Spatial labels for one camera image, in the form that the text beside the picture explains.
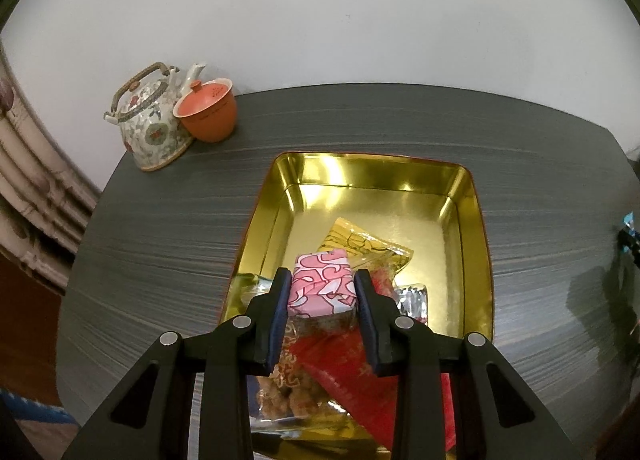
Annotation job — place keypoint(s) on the white and navy snack packet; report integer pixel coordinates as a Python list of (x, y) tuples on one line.
[(410, 302)]

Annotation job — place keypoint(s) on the floral ceramic teapot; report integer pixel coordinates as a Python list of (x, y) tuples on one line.
[(150, 135)]

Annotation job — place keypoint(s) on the clear packet of brown snacks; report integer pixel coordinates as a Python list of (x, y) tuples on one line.
[(285, 395)]

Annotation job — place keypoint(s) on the orange lidded tea cup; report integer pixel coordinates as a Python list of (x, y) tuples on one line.
[(207, 115)]

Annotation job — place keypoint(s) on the red snack packet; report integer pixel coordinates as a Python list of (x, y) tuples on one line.
[(350, 370)]

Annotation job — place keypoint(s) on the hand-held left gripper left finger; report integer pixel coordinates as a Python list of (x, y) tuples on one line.
[(277, 320)]

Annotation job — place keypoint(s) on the blue patterned rug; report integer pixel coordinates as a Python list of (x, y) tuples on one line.
[(30, 415)]

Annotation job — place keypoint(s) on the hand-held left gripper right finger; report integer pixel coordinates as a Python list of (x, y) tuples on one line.
[(370, 325)]

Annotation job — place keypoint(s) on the pink patterned cake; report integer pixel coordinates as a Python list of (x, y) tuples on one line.
[(320, 285)]

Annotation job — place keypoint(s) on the beige patterned curtain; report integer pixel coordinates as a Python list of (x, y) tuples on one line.
[(30, 165)]

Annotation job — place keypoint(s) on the blue candy packet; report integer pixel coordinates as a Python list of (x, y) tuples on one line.
[(629, 226)]

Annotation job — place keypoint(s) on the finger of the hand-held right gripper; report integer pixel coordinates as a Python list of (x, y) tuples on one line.
[(631, 250)]

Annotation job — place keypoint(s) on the wide yellow snack packet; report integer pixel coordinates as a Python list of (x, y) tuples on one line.
[(360, 245)]

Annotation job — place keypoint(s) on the red and gold tin box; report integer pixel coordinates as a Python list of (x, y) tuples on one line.
[(360, 200)]

